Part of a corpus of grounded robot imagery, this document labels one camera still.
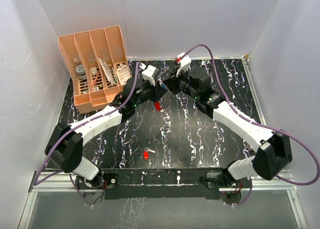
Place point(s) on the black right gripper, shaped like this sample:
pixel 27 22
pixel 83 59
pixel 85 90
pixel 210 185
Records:
pixel 172 82

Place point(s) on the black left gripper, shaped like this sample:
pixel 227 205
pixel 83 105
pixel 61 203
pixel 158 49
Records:
pixel 158 92

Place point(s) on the silver key with red tag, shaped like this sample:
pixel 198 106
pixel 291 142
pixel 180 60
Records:
pixel 146 153

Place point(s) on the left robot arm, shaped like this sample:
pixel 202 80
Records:
pixel 65 146

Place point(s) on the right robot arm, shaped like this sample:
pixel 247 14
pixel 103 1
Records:
pixel 272 149

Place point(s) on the white packaged card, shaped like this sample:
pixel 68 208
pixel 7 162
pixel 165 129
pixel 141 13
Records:
pixel 107 72

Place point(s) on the small white box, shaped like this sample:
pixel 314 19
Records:
pixel 94 71

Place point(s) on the peach plastic desk organizer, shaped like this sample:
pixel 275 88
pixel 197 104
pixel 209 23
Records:
pixel 84 48

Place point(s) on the round metal tin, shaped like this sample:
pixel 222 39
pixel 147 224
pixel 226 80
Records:
pixel 80 71

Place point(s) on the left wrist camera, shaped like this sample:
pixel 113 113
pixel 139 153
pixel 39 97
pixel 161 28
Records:
pixel 148 73

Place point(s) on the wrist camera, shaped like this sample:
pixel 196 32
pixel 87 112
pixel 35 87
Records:
pixel 148 73
pixel 182 63

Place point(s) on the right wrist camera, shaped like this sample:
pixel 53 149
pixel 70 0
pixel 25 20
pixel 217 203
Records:
pixel 182 63

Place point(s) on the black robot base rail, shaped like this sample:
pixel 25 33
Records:
pixel 154 183

